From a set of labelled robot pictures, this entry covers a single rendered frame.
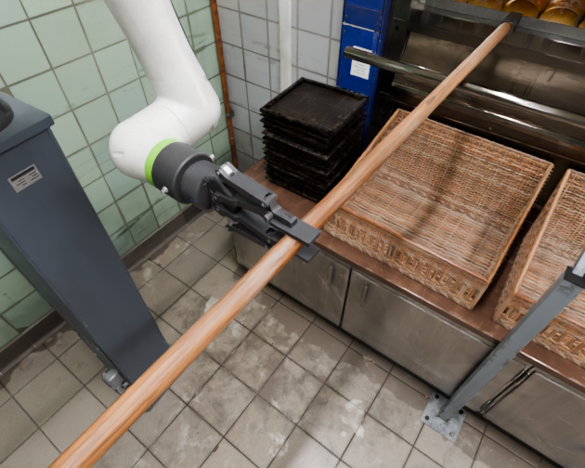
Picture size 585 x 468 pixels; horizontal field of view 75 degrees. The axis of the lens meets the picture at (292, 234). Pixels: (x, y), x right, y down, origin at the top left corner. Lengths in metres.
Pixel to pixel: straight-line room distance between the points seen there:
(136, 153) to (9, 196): 0.34
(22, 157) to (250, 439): 1.23
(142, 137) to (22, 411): 1.50
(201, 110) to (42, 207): 0.44
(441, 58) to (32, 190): 1.24
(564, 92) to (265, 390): 1.47
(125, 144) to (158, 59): 0.15
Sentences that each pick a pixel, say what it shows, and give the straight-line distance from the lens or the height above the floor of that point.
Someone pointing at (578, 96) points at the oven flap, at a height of 1.05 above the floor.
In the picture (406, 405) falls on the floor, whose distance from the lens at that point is 1.75.
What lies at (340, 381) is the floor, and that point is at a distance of 1.74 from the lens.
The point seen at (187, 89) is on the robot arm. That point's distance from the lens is 0.74.
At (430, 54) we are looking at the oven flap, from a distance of 1.49.
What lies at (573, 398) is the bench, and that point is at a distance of 1.42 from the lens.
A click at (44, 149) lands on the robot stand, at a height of 1.14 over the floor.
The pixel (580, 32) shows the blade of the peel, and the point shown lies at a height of 1.20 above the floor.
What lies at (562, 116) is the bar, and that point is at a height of 1.17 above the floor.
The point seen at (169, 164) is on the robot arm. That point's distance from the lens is 0.64.
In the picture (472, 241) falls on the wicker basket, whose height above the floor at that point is 0.59.
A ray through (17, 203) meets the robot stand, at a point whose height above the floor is 1.07.
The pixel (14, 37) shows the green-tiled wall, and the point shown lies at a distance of 1.55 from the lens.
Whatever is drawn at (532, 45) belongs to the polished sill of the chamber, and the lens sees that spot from 1.39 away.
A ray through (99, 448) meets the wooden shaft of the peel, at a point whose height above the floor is 1.20.
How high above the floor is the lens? 1.62
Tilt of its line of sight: 48 degrees down
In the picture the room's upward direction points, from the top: straight up
